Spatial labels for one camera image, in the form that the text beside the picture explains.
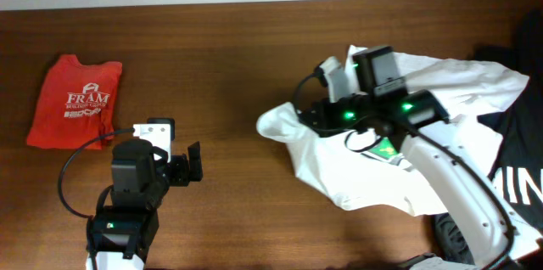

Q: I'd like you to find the folded red FRAM t-shirt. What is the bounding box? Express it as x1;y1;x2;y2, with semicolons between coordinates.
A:
26;54;122;149

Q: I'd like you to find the white t-shirt with robot print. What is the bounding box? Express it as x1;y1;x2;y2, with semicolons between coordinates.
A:
256;53;529;217

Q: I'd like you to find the dark grey garment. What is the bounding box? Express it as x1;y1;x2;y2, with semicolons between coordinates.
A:
431;213;474;265

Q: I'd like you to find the black t-shirt with white letters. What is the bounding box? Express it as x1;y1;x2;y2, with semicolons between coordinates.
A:
473;8;542;230

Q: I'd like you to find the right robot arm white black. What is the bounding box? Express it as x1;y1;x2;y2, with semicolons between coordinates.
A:
296;46;542;269

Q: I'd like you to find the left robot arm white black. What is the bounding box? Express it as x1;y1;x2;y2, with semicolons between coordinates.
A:
86;138;203;269

